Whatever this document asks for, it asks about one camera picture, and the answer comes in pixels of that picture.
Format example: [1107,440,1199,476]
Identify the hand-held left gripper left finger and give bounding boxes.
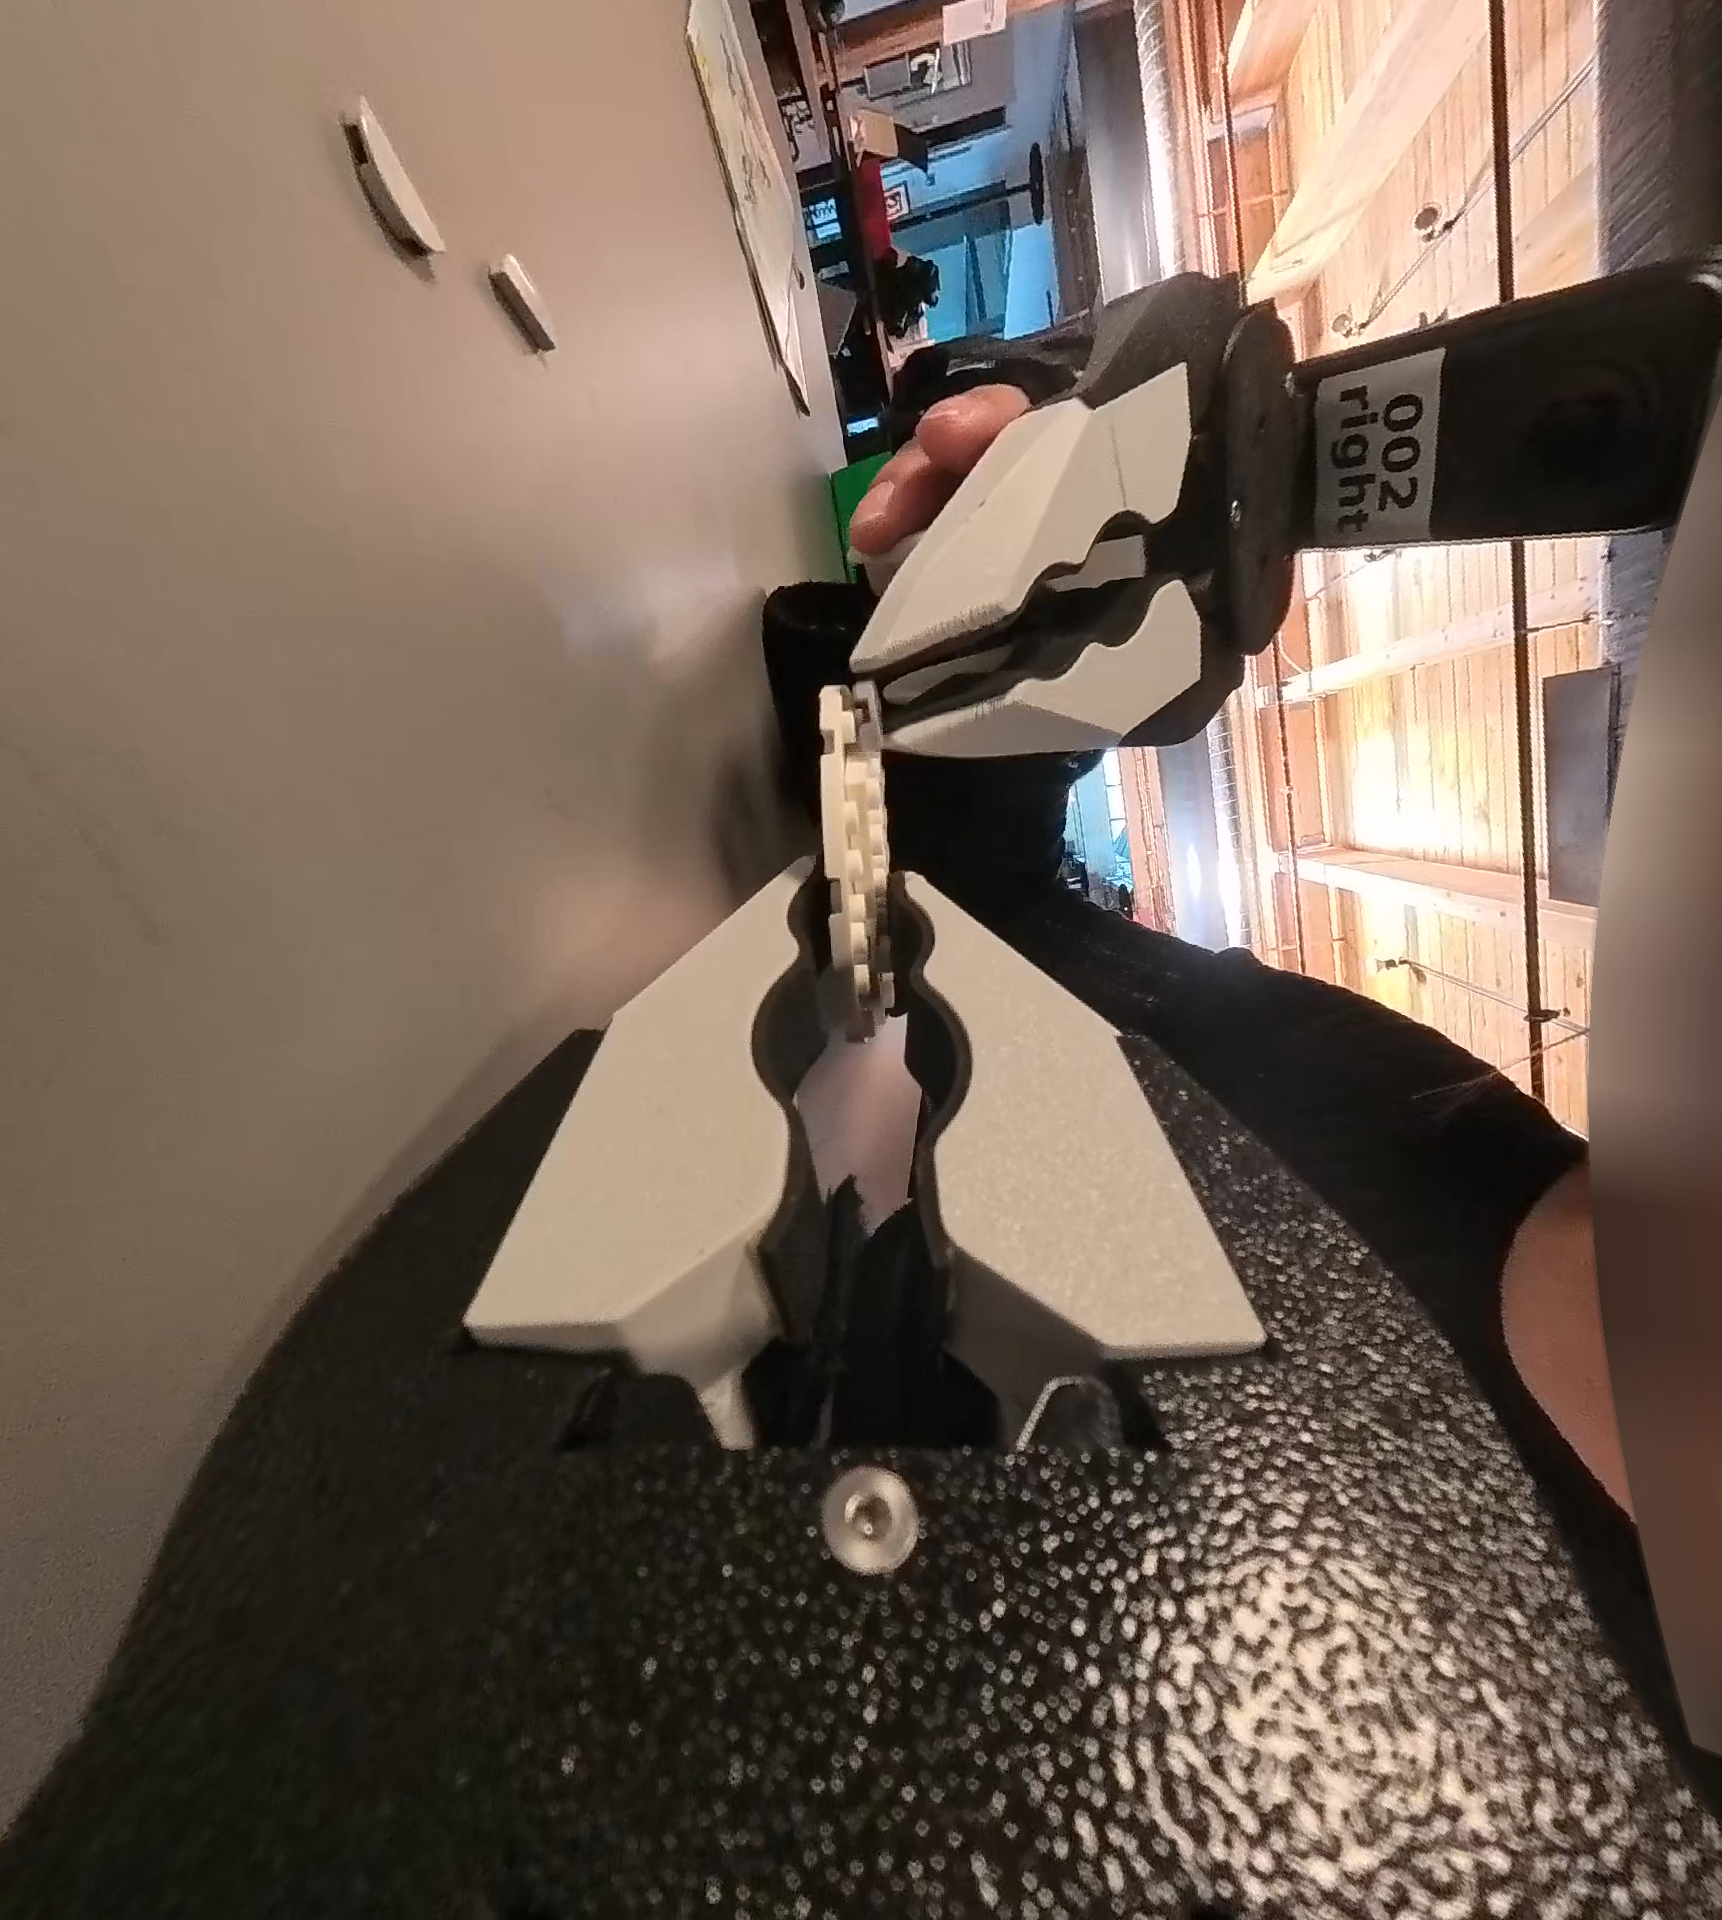
[462,857,818,1450]

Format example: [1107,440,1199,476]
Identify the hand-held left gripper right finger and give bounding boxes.
[895,865,1273,1450]

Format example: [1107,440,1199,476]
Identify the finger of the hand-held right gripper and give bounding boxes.
[879,536,1208,760]
[849,363,1196,677]

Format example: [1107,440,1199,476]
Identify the round cream lego plate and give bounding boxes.
[816,682,904,1039]

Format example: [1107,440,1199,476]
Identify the lego instruction booklet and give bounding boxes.
[685,0,816,418]

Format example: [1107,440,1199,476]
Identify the white curved lego plate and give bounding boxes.
[340,96,447,260]

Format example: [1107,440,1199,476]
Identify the person's right hand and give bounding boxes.
[849,386,1028,564]

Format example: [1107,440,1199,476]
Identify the stack of green trays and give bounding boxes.
[831,464,896,588]

